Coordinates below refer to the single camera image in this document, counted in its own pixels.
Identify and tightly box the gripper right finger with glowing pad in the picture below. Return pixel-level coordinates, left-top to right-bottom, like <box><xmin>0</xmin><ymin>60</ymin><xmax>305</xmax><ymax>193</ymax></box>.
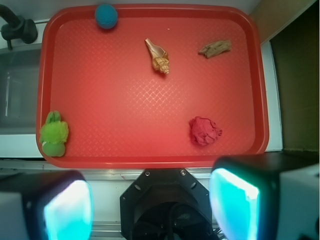
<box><xmin>208</xmin><ymin>152</ymin><xmax>320</xmax><ymax>240</ymax></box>

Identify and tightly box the tan spiral seashell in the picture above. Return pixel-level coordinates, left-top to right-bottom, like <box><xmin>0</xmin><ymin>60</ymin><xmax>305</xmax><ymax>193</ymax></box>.
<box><xmin>144</xmin><ymin>38</ymin><xmax>170</xmax><ymax>75</ymax></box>

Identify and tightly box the blue yarn ball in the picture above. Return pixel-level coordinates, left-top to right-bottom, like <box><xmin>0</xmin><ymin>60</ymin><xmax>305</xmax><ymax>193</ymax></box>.
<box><xmin>94</xmin><ymin>4</ymin><xmax>118</xmax><ymax>29</ymax></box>

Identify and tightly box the stainless steel sink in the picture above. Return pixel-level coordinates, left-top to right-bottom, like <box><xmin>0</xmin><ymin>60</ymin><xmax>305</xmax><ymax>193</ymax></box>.
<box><xmin>0</xmin><ymin>48</ymin><xmax>41</xmax><ymax>135</ymax></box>

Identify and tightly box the black faucet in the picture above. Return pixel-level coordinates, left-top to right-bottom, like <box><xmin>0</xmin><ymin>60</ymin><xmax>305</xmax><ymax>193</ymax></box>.
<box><xmin>0</xmin><ymin>4</ymin><xmax>38</xmax><ymax>50</ymax></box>

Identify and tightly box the green plush toy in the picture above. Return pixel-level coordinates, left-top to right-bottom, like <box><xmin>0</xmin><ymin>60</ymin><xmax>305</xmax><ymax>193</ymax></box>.
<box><xmin>39</xmin><ymin>110</ymin><xmax>69</xmax><ymax>157</ymax></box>

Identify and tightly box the red plastic tray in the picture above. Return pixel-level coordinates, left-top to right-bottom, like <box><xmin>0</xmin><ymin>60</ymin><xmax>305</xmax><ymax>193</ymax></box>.
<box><xmin>36</xmin><ymin>4</ymin><xmax>269</xmax><ymax>169</ymax></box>

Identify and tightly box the crumpled red cloth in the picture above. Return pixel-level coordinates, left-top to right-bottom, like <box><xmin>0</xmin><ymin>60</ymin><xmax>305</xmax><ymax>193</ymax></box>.
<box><xmin>189</xmin><ymin>116</ymin><xmax>223</xmax><ymax>146</ymax></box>

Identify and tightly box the brown wood chip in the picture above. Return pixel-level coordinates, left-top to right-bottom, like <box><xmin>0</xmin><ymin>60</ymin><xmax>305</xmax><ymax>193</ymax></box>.
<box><xmin>198</xmin><ymin>40</ymin><xmax>232</xmax><ymax>59</ymax></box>

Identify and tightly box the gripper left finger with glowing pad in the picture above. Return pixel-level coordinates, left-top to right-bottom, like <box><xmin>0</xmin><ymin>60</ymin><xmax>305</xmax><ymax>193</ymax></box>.
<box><xmin>0</xmin><ymin>170</ymin><xmax>94</xmax><ymax>240</ymax></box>

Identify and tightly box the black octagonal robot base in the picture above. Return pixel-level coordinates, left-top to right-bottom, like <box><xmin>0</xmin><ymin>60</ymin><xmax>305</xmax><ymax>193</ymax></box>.
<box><xmin>119</xmin><ymin>168</ymin><xmax>219</xmax><ymax>240</ymax></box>

